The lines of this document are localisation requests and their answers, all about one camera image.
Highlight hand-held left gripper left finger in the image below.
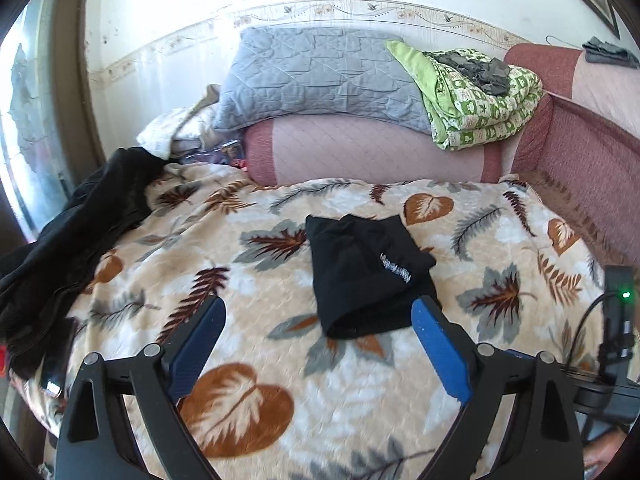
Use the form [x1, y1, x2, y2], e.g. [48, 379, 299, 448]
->
[55, 294, 228, 480]

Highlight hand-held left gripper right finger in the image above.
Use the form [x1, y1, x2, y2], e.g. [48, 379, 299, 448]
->
[410, 295, 586, 480]

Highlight black pants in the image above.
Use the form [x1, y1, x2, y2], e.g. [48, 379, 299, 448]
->
[305, 214, 443, 340]

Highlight person's right forearm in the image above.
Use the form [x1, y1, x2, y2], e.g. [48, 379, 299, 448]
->
[582, 432, 632, 467]

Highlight leaf print blanket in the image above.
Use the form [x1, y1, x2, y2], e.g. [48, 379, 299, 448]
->
[15, 162, 608, 480]

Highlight black smartphone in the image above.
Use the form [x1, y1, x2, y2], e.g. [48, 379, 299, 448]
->
[37, 320, 81, 398]

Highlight black jacket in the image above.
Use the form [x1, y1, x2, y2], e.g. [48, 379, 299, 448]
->
[0, 147, 168, 378]

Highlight small colourful packet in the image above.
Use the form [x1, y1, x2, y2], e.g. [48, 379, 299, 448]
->
[182, 141, 248, 168]

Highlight pink sofa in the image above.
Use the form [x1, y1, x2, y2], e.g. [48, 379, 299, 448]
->
[242, 44, 640, 281]

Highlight white floral pillow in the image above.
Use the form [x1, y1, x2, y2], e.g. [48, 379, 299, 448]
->
[136, 85, 226, 158]

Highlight green printed quilt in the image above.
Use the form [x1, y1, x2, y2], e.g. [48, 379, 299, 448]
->
[385, 40, 544, 152]

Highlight dark grey cloth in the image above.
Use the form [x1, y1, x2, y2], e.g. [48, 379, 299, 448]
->
[582, 36, 640, 68]
[437, 52, 511, 96]

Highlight window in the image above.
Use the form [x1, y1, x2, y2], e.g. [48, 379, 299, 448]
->
[0, 0, 76, 226]

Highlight grey quilted pillow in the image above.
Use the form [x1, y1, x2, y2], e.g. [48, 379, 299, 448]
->
[212, 25, 433, 136]

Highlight black cable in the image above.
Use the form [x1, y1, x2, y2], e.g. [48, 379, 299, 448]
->
[569, 294, 608, 367]

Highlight framed wall picture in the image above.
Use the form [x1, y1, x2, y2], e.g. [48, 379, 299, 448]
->
[532, 0, 621, 41]

